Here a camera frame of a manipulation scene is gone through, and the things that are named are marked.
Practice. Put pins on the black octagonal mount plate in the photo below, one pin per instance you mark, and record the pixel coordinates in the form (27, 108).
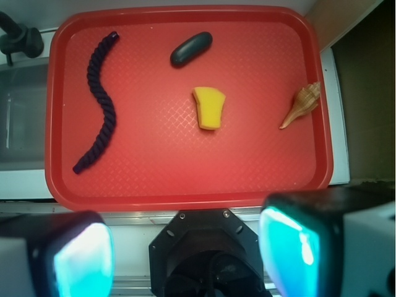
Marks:
(206, 253)

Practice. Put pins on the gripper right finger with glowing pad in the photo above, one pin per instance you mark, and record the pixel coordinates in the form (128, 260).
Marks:
(338, 241)

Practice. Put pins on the stainless steel sink basin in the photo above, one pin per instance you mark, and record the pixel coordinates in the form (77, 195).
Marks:
(23, 114)

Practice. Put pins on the tan conch seashell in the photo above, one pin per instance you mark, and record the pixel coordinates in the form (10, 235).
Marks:
(305, 101)

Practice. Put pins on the dark green plastic pickle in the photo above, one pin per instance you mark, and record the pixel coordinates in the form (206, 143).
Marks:
(191, 48)

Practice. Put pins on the red plastic tray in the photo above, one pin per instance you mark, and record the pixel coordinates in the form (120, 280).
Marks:
(122, 131)

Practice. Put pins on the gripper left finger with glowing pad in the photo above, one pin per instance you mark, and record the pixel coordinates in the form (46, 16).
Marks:
(57, 254)

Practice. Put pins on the yellow sponge piece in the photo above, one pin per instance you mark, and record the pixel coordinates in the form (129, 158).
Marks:
(209, 103)

